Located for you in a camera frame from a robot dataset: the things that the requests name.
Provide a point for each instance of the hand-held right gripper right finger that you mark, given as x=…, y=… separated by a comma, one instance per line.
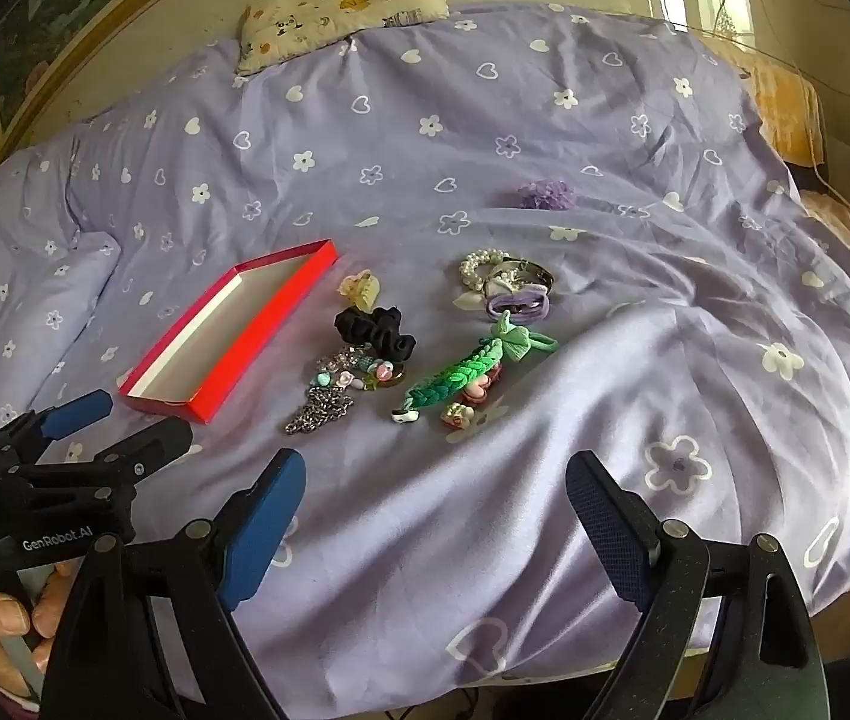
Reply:
x=609, y=525

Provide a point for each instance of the small flower hair clip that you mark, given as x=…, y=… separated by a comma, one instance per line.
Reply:
x=458, y=415

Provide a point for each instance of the red cardboard box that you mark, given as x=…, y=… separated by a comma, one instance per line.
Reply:
x=192, y=360

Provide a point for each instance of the purple flower print blanket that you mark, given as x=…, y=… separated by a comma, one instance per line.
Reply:
x=410, y=165

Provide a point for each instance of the cream animal print pillow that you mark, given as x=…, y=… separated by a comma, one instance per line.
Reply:
x=335, y=4

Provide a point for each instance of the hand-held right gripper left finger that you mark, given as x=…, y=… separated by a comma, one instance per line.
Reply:
x=264, y=532

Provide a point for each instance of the yellow hair claw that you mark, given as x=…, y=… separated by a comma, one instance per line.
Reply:
x=361, y=291

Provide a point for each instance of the framed wall painting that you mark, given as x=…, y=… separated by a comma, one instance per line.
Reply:
x=57, y=15

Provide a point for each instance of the black scrunchie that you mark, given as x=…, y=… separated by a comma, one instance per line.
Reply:
x=372, y=330

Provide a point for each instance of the purple flower scrunchie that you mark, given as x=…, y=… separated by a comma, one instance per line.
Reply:
x=545, y=193

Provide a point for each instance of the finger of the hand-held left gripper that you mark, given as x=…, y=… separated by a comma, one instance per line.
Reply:
x=147, y=450
x=76, y=414

